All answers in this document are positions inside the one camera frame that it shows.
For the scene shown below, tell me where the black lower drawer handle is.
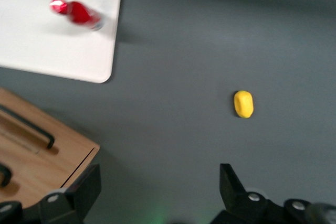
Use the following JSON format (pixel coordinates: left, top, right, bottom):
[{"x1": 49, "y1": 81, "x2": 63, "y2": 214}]
[{"x1": 0, "y1": 104, "x2": 56, "y2": 150}]

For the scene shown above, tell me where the black drawer handle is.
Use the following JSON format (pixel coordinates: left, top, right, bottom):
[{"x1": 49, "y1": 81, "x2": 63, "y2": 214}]
[
  {"x1": 0, "y1": 104, "x2": 56, "y2": 150},
  {"x1": 0, "y1": 163, "x2": 13, "y2": 188}
]

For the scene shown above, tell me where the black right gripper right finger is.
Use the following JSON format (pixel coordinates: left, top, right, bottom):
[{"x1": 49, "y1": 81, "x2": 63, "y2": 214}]
[{"x1": 209, "y1": 163, "x2": 287, "y2": 224}]

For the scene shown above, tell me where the cream rectangular plastic tray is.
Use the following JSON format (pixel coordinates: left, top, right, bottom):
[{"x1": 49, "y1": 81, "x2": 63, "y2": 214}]
[{"x1": 0, "y1": 0, "x2": 122, "y2": 84}]

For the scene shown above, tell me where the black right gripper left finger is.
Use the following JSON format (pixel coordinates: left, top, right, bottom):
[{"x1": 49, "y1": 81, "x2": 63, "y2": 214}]
[{"x1": 23, "y1": 164, "x2": 102, "y2": 224}]

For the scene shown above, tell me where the red coke bottle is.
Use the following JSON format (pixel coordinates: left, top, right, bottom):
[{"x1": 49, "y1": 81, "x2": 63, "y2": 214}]
[{"x1": 49, "y1": 0, "x2": 104, "y2": 31}]

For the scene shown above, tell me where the oak wooden drawer cabinet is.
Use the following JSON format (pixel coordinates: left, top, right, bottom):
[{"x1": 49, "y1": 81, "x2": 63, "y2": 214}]
[{"x1": 0, "y1": 87, "x2": 101, "y2": 209}]

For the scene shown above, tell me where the black upper drawer handle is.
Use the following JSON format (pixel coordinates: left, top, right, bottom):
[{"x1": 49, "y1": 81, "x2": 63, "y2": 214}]
[{"x1": 0, "y1": 163, "x2": 13, "y2": 188}]

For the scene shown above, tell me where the yellow lemon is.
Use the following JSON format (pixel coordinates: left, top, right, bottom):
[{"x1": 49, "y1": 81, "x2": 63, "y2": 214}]
[{"x1": 233, "y1": 90, "x2": 255, "y2": 120}]

